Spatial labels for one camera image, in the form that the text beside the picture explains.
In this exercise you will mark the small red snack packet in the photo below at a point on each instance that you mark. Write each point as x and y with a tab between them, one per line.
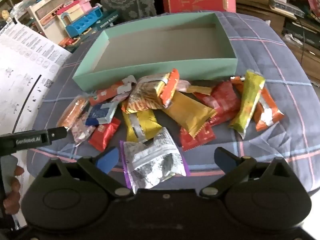
103	134

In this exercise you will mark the white printed instruction sheet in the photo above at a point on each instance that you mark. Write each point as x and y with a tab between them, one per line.
29	65

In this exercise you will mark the orange clear snack bar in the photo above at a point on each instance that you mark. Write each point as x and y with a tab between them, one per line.
72	112

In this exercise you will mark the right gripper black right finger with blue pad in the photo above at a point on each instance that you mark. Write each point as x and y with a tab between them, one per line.
236	169

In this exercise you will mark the yellow green snack bar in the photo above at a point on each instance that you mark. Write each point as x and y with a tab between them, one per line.
253	86

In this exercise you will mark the green cardboard tray box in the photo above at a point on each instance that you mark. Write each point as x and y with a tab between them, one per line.
193	43

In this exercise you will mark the orange red snack bar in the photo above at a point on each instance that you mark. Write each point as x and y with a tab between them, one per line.
169	89

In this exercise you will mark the yellow silver snack packet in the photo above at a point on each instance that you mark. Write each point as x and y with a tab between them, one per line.
141	126

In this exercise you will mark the toy kitchen playset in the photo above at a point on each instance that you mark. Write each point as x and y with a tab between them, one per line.
67	22

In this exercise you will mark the pink clear snack packet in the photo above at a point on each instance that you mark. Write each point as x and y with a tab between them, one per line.
80	131

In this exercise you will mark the orange striped chips packet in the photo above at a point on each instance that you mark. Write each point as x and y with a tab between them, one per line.
150	92

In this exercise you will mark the orange white snack bar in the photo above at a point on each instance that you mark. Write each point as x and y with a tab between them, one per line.
121	87

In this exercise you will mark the person's hand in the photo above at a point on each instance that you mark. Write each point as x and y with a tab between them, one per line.
12	202

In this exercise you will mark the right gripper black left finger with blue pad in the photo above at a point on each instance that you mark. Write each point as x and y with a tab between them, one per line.
98	168

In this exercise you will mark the red crinkled snack packet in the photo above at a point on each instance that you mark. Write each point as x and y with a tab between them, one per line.
223	100

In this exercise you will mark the orange silver snack packet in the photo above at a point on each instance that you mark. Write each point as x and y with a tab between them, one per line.
266	112

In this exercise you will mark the red square snack packet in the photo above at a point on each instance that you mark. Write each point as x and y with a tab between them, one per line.
204	136

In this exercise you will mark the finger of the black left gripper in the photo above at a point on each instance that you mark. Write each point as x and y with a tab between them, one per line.
11	143

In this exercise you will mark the silver purple snack packet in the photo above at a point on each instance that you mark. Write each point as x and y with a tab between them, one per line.
151	162

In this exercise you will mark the golden brown snack bar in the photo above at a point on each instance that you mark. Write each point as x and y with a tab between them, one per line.
189	113

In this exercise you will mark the blue white snack packet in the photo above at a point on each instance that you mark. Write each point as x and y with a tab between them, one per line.
101	114

